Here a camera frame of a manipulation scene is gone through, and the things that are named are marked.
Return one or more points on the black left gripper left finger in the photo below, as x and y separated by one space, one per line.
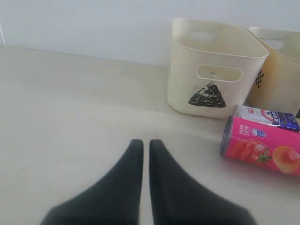
113 200

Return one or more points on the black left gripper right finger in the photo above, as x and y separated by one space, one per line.
178 199

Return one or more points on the pink Lays chips can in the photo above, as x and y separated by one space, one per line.
262 145

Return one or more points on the white blue milk carton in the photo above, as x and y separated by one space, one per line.
277 119

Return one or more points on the cream bin triangle mark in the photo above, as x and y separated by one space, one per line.
213 67

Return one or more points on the cream bin square mark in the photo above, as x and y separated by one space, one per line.
277 85

